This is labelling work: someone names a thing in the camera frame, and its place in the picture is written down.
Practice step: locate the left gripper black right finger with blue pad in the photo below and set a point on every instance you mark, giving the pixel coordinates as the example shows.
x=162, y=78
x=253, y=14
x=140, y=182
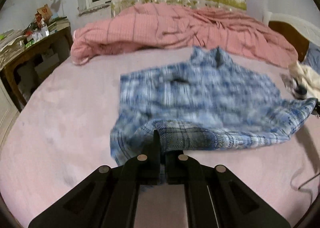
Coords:
x=216, y=197

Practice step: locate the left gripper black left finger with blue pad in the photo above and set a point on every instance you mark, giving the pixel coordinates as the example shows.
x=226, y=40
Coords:
x=108, y=197

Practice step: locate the folded white navy blanket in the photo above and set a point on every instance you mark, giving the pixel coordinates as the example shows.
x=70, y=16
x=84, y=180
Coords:
x=302, y=81

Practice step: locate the pink checked duvet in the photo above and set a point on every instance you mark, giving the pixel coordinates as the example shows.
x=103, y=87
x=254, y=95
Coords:
x=174, y=26

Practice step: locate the white drawer cabinet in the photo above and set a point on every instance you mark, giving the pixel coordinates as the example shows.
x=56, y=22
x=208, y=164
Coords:
x=8, y=113

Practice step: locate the dark wooden side table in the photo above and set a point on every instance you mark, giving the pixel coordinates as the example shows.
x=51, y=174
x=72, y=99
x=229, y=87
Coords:
x=7, y=72

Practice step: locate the clear spray bottle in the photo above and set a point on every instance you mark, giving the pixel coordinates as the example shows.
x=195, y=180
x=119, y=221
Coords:
x=44, y=29

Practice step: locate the pink bed sheet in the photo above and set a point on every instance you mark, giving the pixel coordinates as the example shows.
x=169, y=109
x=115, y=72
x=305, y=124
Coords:
x=63, y=135

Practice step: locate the blue plaid flannel shirt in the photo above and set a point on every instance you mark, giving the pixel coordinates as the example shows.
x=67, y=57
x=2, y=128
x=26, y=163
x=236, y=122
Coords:
x=206, y=103

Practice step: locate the stack of papers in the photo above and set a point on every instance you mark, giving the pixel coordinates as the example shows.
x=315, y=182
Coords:
x=12, y=45

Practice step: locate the blue floral pillow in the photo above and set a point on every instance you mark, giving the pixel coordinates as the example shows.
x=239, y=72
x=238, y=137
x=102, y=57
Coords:
x=312, y=57

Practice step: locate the white wooden headboard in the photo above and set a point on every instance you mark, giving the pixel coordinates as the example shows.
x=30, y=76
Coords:
x=298, y=32

